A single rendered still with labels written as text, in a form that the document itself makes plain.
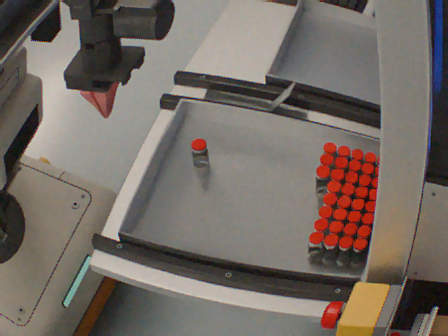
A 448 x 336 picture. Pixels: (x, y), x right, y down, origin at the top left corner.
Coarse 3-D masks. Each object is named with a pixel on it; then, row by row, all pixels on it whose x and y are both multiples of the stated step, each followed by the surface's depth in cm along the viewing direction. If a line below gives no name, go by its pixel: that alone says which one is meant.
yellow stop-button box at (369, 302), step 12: (360, 288) 104; (372, 288) 104; (384, 288) 104; (396, 288) 103; (360, 300) 103; (372, 300) 103; (384, 300) 103; (396, 300) 102; (348, 312) 102; (360, 312) 102; (372, 312) 101; (384, 312) 101; (348, 324) 101; (360, 324) 100; (372, 324) 100; (384, 324) 100
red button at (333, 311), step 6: (330, 306) 105; (336, 306) 105; (342, 306) 107; (324, 312) 105; (330, 312) 105; (336, 312) 104; (324, 318) 105; (330, 318) 104; (336, 318) 105; (324, 324) 105; (330, 324) 105
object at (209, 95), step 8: (288, 88) 144; (208, 96) 150; (216, 96) 150; (224, 96) 149; (232, 96) 149; (240, 96) 149; (280, 96) 145; (288, 96) 141; (240, 104) 148; (248, 104) 148; (256, 104) 148; (264, 104) 148; (272, 104) 147; (280, 104) 143
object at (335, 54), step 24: (312, 0) 163; (288, 24) 157; (312, 24) 162; (336, 24) 163; (360, 24) 162; (288, 48) 157; (312, 48) 157; (336, 48) 157; (360, 48) 157; (288, 72) 153; (312, 72) 153; (336, 72) 153; (360, 72) 153; (336, 96) 145; (360, 96) 148
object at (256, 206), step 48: (240, 144) 142; (288, 144) 142; (336, 144) 141; (144, 192) 136; (192, 192) 137; (240, 192) 137; (288, 192) 136; (144, 240) 128; (192, 240) 131; (240, 240) 131; (288, 240) 130
